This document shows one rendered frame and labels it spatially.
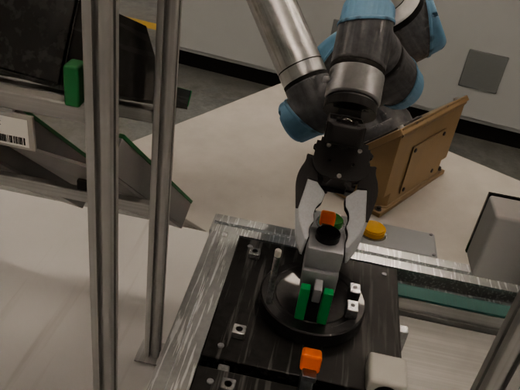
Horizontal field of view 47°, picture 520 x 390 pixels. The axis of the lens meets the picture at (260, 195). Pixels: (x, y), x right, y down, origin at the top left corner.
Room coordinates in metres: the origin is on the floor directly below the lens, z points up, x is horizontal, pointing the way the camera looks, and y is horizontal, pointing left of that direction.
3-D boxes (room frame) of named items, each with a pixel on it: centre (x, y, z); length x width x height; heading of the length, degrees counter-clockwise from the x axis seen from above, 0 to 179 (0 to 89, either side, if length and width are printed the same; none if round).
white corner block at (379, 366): (0.49, -0.18, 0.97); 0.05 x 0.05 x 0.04; 86
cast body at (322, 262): (0.58, -0.09, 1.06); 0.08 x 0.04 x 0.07; 176
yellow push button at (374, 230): (0.80, -0.19, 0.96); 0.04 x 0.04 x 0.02
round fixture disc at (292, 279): (0.59, -0.09, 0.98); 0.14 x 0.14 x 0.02
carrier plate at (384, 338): (0.59, -0.09, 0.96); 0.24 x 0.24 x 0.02; 86
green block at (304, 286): (0.55, -0.07, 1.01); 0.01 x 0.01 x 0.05; 86
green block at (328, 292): (0.55, -0.10, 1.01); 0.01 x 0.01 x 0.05; 86
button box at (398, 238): (0.80, -0.19, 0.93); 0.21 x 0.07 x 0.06; 86
